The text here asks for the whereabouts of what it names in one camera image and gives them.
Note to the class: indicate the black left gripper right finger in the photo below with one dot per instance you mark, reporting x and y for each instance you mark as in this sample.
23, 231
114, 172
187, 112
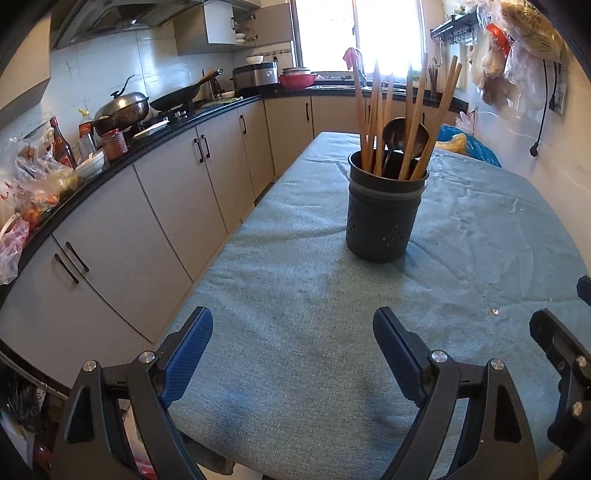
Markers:
494, 442

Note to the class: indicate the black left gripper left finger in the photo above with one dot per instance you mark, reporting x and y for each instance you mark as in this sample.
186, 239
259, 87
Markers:
91, 442

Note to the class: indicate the wooden chopstick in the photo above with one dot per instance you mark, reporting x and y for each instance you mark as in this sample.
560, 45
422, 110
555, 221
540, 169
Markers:
415, 121
360, 104
452, 79
381, 114

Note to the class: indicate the lower kitchen cabinets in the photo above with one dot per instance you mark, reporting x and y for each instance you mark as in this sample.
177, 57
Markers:
104, 274

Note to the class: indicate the plastic bags on counter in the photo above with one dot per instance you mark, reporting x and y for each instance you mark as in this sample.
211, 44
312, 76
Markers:
33, 184

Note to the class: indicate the red lidded jar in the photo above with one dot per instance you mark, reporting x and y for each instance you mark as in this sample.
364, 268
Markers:
114, 145

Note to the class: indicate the sauce bottle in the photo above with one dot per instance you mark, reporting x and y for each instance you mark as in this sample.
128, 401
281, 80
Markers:
62, 151

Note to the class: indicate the black utensil holder cup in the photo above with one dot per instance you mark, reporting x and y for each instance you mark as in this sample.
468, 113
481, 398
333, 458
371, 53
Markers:
382, 211

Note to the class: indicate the steel pot with lid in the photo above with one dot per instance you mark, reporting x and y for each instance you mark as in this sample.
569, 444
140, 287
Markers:
123, 111

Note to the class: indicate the black wok pan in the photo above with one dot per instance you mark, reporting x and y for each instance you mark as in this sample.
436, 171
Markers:
184, 95

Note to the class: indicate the blue plastic bag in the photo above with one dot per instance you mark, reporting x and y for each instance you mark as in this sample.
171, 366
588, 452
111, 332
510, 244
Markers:
475, 148

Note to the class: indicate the yellow plastic bag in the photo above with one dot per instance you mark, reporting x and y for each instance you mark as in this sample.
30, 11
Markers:
457, 144

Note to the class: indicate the silver rice cooker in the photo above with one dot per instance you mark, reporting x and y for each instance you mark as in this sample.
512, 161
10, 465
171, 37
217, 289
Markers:
255, 76

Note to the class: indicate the red basin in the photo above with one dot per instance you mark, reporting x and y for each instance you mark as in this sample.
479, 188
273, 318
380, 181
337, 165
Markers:
297, 81

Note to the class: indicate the hanging plastic bags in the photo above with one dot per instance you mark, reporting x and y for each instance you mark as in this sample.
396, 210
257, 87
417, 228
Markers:
515, 45

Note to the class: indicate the range hood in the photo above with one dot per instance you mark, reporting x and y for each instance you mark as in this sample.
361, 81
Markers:
77, 21

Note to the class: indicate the pink cloth on faucet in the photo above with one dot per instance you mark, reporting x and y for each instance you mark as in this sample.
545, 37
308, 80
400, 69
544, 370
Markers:
351, 57

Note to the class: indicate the window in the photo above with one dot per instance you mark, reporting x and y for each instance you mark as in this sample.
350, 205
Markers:
388, 35

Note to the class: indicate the upper wall cabinets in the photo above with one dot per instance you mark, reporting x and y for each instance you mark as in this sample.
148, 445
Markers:
228, 26

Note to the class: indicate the black wall rack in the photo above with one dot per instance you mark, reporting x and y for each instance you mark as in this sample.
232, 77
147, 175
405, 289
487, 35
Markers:
457, 29

